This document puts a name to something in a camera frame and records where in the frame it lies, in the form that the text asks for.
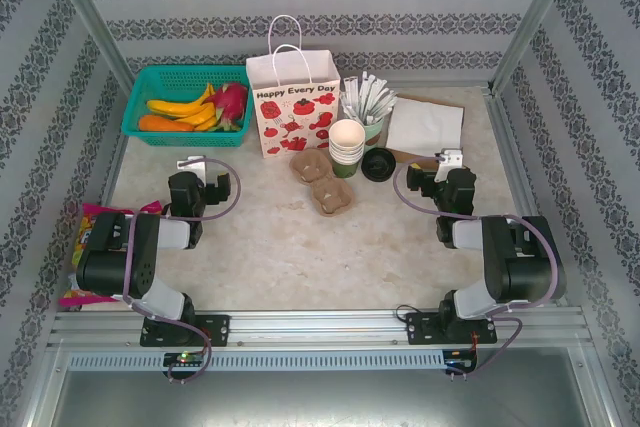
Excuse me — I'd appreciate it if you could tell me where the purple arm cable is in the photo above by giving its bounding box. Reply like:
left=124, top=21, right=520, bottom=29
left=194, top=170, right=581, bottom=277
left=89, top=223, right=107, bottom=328
left=392, top=159, right=561, bottom=381
left=121, top=156, right=242, bottom=384

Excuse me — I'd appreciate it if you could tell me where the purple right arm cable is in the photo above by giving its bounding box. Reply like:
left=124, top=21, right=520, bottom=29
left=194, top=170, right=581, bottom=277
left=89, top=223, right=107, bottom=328
left=392, top=159, right=561, bottom=381

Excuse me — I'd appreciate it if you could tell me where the aluminium frame post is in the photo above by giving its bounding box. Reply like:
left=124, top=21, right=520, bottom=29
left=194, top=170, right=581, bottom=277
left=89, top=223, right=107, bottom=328
left=487, top=0, right=584, bottom=94
left=42, top=0, right=140, bottom=93

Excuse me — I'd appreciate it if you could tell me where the brown pulp cup carrier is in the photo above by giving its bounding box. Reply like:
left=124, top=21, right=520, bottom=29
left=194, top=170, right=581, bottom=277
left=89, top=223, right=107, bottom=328
left=289, top=149, right=356, bottom=219

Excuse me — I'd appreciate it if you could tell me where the small circuit board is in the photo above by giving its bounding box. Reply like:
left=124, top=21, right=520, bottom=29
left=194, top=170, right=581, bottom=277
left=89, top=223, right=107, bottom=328
left=443, top=351, right=479, bottom=373
left=163, top=351, right=206, bottom=369

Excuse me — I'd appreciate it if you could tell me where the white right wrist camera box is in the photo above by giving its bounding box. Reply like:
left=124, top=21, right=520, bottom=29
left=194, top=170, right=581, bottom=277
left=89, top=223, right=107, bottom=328
left=433, top=147, right=465, bottom=183

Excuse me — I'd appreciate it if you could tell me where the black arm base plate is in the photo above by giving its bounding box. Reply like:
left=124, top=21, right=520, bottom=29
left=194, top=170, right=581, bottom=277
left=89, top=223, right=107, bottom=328
left=404, top=311, right=499, bottom=346
left=139, top=314, right=231, bottom=348

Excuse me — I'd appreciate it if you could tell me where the pink dragon fruit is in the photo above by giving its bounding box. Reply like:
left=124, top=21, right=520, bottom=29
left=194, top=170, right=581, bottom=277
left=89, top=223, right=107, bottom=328
left=204, top=81, right=250, bottom=132

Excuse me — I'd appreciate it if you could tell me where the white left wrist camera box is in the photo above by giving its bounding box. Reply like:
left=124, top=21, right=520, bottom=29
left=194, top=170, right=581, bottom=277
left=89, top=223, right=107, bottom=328
left=177, top=155, right=208, bottom=184

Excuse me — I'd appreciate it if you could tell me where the colourful fruit candy bag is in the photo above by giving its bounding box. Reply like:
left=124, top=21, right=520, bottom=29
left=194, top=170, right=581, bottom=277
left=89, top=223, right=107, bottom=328
left=58, top=200, right=164, bottom=309

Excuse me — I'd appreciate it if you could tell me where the white paper bag red print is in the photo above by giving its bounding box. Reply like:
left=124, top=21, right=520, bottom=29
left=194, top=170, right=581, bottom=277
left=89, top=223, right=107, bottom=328
left=245, top=14, right=343, bottom=161

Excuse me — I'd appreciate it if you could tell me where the white napkin stack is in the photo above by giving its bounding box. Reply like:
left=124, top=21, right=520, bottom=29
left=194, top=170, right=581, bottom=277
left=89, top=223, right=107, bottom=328
left=386, top=92, right=467, bottom=164
left=387, top=98, right=464, bottom=153

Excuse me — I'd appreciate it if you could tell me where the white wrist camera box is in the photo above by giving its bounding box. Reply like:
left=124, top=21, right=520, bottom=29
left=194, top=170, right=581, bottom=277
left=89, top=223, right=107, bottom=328
left=177, top=155, right=208, bottom=184
left=433, top=147, right=465, bottom=183

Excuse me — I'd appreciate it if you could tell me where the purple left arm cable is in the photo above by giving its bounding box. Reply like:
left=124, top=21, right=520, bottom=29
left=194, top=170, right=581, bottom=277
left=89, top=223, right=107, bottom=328
left=121, top=156, right=242, bottom=384

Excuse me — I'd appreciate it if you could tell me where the stack of paper cups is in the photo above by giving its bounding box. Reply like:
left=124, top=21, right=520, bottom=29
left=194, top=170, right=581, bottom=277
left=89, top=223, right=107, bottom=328
left=328, top=139, right=366, bottom=180

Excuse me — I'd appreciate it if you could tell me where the aluminium frame bar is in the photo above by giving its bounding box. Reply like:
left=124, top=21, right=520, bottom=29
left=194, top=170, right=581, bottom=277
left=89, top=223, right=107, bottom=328
left=99, top=91, right=134, bottom=208
left=482, top=86, right=541, bottom=222

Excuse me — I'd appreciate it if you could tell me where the teal plastic basket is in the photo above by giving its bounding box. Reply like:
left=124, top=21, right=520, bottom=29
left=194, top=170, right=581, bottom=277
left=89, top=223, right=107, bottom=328
left=121, top=64, right=254, bottom=149

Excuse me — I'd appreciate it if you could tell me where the slotted grey cable duct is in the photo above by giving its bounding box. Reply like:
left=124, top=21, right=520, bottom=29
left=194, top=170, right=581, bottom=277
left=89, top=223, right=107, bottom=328
left=67, top=350, right=446, bottom=372

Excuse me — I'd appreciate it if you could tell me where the wide aluminium extrusion rail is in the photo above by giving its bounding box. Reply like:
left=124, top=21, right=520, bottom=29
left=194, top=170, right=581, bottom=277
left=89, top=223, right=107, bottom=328
left=49, top=310, right=591, bottom=348

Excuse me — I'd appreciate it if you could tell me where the yellow banana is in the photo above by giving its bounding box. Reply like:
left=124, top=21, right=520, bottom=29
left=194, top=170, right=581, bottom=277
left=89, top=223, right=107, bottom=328
left=146, top=82, right=217, bottom=118
left=174, top=102, right=220, bottom=132

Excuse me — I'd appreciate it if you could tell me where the paper straw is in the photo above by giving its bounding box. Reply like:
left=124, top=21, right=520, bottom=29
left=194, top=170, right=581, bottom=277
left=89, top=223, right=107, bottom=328
left=339, top=90, right=362, bottom=124
left=360, top=71, right=374, bottom=123
left=344, top=75, right=366, bottom=124
left=373, top=77, right=390, bottom=124
left=374, top=87, right=400, bottom=126
left=368, top=74, right=382, bottom=123

